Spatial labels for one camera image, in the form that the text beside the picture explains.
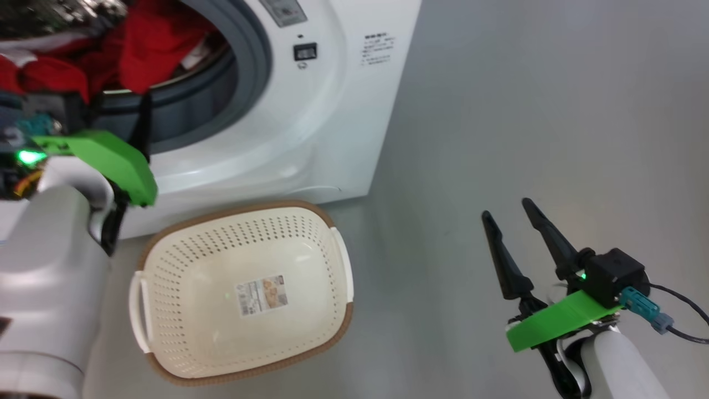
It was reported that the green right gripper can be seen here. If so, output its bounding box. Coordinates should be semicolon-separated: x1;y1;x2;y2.
481;198;622;354

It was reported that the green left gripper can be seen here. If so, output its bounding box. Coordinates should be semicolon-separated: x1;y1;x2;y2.
32;91;159;209

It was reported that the red and white garment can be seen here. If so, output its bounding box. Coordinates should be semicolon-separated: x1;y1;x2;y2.
0;0;230;106

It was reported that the cream perforated laundry basket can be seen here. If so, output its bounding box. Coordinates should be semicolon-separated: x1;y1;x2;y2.
129;201;355;387

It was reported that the white front-load washing machine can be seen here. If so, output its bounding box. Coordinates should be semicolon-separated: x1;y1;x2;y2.
0;0;423;240

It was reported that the printed paper label sticker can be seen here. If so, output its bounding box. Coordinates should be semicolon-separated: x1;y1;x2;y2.
235;275;289;318

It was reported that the grey warning sticker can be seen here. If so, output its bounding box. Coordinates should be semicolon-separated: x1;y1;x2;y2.
259;0;308;28

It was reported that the black cable with teal connector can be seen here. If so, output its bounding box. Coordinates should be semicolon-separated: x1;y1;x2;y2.
619;283;709;345

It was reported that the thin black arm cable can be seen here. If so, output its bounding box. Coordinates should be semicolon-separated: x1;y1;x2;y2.
535;335;590;399

